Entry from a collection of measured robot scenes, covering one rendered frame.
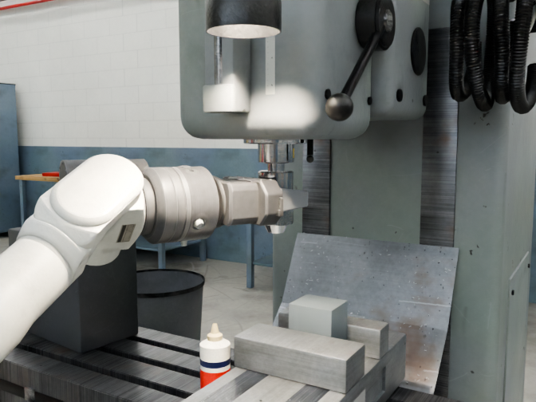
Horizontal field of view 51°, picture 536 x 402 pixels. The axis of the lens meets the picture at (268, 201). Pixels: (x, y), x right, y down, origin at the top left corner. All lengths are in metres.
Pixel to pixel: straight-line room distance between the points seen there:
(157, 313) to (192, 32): 1.99
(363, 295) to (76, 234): 0.64
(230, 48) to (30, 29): 7.61
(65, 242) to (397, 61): 0.50
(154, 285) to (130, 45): 4.25
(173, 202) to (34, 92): 7.49
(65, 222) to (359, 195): 0.66
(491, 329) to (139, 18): 6.09
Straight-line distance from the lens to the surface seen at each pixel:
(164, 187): 0.62
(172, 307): 2.60
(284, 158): 0.72
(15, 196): 8.16
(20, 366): 0.99
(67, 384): 0.91
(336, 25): 0.67
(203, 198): 0.64
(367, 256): 1.08
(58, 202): 0.56
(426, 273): 1.04
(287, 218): 0.73
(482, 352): 1.09
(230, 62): 0.63
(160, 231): 0.63
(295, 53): 0.63
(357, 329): 0.76
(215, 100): 0.63
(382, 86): 0.79
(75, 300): 0.98
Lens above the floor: 1.31
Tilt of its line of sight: 6 degrees down
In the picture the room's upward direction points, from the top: straight up
